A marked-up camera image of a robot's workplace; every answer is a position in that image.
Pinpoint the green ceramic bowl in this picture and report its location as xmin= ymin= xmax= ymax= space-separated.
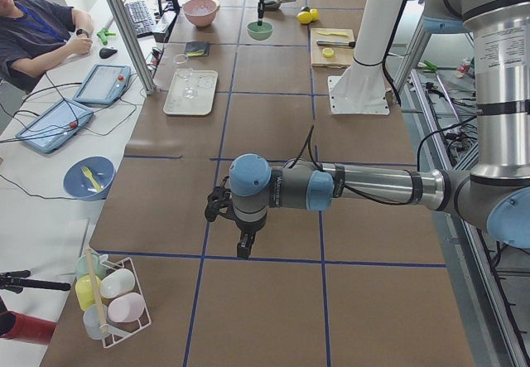
xmin=247 ymin=22 xmax=274 ymax=41

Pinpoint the metal ice scoop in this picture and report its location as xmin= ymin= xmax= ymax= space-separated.
xmin=263 ymin=0 xmax=296 ymax=11

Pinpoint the pink bowl of ice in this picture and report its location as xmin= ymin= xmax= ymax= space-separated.
xmin=182 ymin=0 xmax=219 ymax=27

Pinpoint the blue bowl with fork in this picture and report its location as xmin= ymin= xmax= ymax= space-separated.
xmin=63 ymin=156 xmax=116 ymax=201

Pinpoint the yellow lemon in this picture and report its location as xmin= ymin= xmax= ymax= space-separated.
xmin=309 ymin=8 xmax=319 ymax=22
xmin=296 ymin=11 xmax=313 ymax=25

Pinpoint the grey folded cloth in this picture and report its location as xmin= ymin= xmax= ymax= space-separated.
xmin=184 ymin=41 xmax=210 ymax=57

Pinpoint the half lemon slice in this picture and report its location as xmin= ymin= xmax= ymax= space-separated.
xmin=322 ymin=47 xmax=335 ymax=59

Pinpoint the wooden cutting board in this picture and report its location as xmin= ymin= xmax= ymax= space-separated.
xmin=310 ymin=27 xmax=355 ymax=68

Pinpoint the yellow plastic knife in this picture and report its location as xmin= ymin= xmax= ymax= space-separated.
xmin=316 ymin=30 xmax=349 ymax=37

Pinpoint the clear wine glass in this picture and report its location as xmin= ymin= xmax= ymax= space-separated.
xmin=173 ymin=53 xmax=197 ymax=99

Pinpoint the cream bear serving tray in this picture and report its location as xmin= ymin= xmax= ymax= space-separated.
xmin=162 ymin=69 xmax=218 ymax=116

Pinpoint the black keyboard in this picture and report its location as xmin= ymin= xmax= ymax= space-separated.
xmin=125 ymin=1 xmax=157 ymax=38

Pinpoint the black computer mouse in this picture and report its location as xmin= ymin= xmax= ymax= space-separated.
xmin=99 ymin=47 xmax=118 ymax=59

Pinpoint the blue teach pendant far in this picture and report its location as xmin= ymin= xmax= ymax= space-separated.
xmin=73 ymin=64 xmax=132 ymax=106

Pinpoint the blue teach pendant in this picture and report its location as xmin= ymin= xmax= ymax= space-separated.
xmin=16 ymin=99 xmax=94 ymax=154
xmin=73 ymin=64 xmax=132 ymax=106

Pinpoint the blue teach pendant near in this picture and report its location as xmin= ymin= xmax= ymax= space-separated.
xmin=16 ymin=99 xmax=94 ymax=154

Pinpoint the seated person dark shirt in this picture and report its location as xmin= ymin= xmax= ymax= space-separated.
xmin=1 ymin=0 xmax=94 ymax=94

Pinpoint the red cylinder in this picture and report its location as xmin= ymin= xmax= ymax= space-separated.
xmin=1 ymin=311 xmax=56 ymax=345

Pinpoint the white camera pole base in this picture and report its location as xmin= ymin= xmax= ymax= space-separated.
xmin=329 ymin=0 xmax=407 ymax=115

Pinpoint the white wire cup rack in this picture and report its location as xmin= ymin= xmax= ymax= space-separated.
xmin=75 ymin=247 xmax=152 ymax=349

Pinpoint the aluminium frame post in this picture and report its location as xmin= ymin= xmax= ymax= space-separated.
xmin=106 ymin=0 xmax=157 ymax=96

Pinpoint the black tripod handle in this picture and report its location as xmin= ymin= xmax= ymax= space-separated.
xmin=1 ymin=270 xmax=71 ymax=294

